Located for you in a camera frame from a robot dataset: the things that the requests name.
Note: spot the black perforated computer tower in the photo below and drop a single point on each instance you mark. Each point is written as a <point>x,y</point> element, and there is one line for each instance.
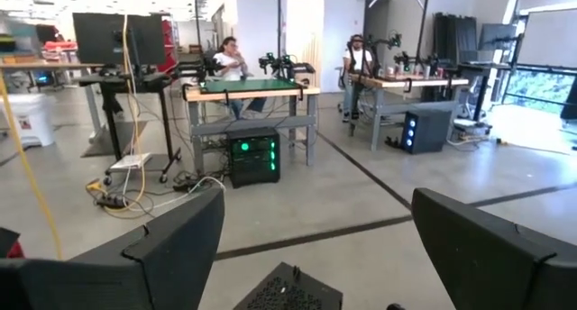
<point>288,292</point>

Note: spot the black upright panels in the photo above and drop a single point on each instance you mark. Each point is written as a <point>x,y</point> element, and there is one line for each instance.
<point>455,35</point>

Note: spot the white plastic bin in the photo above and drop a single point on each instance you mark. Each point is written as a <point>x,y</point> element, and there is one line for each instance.
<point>27,116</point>

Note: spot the red black equipment case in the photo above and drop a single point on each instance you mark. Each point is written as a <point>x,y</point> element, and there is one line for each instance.
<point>13,251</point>

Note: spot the white projection screen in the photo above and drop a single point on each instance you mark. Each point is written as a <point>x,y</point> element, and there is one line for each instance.
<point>550,39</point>

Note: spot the flat white box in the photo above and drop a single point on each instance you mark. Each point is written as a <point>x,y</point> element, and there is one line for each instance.
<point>130,161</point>

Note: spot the wooden table grey legs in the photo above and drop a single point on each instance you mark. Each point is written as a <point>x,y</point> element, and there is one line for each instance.
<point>405,82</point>
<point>252,93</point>

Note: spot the black power strip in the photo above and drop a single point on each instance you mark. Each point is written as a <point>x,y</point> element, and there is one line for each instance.
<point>110,202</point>

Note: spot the small black desk monitor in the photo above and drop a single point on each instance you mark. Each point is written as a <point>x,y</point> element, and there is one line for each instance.
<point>496,35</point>

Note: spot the black desk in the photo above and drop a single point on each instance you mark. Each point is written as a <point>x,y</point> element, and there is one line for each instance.
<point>482,66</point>

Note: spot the large black display screen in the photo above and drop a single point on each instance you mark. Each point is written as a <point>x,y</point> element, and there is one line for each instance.
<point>99,39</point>

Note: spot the wooden top desk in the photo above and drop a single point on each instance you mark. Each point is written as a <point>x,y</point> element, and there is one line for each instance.
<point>45,66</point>

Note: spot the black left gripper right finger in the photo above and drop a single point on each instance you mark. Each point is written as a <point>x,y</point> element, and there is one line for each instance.
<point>496,274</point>

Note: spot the green table mat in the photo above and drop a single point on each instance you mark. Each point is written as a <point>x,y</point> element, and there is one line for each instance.
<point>248,85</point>

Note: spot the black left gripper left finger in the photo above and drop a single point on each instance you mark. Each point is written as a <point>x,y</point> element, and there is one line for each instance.
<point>135,278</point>

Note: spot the black computer green lights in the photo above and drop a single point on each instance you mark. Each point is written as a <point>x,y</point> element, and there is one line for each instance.
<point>252,166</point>

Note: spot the black computer blue lights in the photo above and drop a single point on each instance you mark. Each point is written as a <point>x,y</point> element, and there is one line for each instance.
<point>428,130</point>

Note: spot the black background robot arm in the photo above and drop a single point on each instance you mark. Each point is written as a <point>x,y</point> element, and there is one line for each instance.
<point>405,60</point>
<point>279,64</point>
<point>198,69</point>

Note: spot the person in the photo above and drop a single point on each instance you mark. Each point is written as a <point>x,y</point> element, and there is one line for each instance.
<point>230,66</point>
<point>358,57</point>

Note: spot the black rolling display stand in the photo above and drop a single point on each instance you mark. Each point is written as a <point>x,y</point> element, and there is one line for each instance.
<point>110,107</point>

